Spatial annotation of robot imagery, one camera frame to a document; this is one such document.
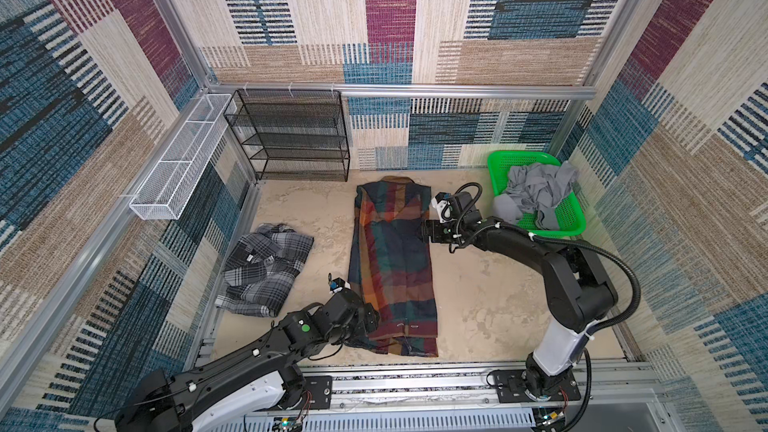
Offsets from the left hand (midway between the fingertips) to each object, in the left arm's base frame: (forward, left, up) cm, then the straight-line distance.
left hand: (371, 318), depth 79 cm
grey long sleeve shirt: (+42, -56, +3) cm, 70 cm away
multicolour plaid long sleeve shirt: (+16, -6, -2) cm, 17 cm away
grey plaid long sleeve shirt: (+16, +34, -3) cm, 38 cm away
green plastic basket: (+31, -64, +1) cm, 71 cm away
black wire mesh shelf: (+61, +29, +12) cm, 69 cm away
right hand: (+24, -17, +2) cm, 29 cm away
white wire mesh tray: (+20, +47, +28) cm, 58 cm away
